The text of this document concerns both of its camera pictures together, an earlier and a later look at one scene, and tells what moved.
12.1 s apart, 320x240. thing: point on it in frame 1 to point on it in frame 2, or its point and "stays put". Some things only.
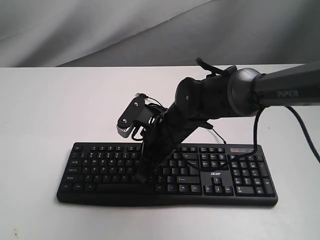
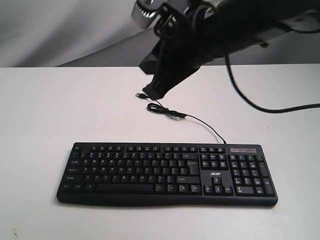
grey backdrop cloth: (158, 33) stays put
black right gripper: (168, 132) to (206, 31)
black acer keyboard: (214, 174) stays put
